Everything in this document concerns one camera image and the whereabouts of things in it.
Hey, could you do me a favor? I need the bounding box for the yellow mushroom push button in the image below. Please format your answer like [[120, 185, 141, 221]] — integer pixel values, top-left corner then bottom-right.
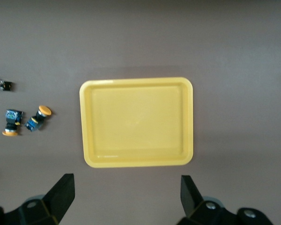
[[2, 109, 24, 136], [25, 105, 52, 132]]

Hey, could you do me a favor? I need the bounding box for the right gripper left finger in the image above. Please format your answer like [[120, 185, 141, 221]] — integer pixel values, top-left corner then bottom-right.
[[0, 173, 75, 225]]

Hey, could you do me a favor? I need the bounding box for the red button orange-black block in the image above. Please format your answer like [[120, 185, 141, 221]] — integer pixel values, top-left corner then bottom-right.
[[0, 76, 15, 92]]

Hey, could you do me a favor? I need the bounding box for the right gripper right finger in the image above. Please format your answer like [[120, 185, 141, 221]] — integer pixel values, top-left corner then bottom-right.
[[177, 175, 274, 225]]

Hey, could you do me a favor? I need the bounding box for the brown table mat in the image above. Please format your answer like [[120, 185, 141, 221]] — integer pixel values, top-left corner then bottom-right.
[[0, 0, 281, 225]]

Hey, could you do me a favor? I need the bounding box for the yellow plastic tray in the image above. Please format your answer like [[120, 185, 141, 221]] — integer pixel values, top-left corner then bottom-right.
[[79, 76, 194, 168]]

